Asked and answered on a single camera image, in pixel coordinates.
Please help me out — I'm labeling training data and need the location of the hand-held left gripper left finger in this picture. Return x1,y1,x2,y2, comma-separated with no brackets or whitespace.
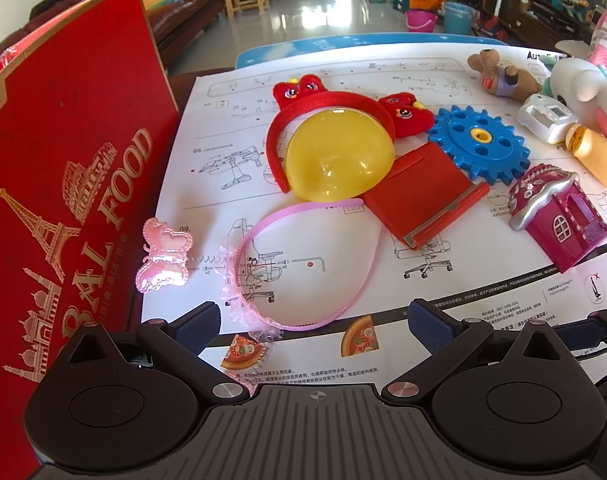
58,301,251,406

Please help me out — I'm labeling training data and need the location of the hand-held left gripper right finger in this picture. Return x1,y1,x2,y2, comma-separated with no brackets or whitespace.
381,298,584,406

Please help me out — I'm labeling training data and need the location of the pink butterfly lace headband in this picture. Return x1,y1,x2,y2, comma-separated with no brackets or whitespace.
134,198,365,386

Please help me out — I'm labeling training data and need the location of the pink toy house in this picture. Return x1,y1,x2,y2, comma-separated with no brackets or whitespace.
508,164,607,274

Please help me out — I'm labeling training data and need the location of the red phone stand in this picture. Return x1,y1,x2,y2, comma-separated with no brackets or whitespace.
362,141,491,251

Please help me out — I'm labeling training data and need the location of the yellow plastic dome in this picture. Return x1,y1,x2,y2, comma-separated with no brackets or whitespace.
286,107,397,204

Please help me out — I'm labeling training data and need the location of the red gift box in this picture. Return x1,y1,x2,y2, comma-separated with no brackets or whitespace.
0,0,181,480

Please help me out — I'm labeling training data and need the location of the red plush headband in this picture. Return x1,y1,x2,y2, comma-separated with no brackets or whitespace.
263,76,437,193

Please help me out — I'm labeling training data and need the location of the white instruction sheet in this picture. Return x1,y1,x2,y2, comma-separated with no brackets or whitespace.
140,42,607,391

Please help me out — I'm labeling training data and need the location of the orange toy bottle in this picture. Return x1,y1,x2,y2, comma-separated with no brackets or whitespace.
565,124,607,188

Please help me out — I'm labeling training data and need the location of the blue toy gear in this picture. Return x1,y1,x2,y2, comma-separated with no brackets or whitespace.
427,105,533,183

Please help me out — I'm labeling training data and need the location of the small white device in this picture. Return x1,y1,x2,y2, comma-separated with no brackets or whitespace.
516,92,581,143

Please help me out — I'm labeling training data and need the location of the white plush toy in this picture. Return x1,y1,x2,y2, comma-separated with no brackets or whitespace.
541,52,607,153

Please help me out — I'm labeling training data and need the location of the brown teddy bear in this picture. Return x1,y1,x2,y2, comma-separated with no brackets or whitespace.
466,49,541,102

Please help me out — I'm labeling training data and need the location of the blue patterned mat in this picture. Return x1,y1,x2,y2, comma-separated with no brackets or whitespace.
234,34,504,70

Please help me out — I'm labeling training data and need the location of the dark tv cabinet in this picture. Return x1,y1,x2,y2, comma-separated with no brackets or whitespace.
498,0,604,56

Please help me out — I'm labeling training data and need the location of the pink bucket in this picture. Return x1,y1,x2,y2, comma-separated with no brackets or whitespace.
406,9,438,33

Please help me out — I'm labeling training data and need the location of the teal bucket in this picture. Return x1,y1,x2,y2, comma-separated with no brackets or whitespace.
442,1,477,35

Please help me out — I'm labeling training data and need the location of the dark brown sofa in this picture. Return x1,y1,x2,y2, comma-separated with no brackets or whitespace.
30,0,229,73

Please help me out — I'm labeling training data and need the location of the red white scooter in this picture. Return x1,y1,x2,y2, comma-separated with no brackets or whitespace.
476,0,509,41

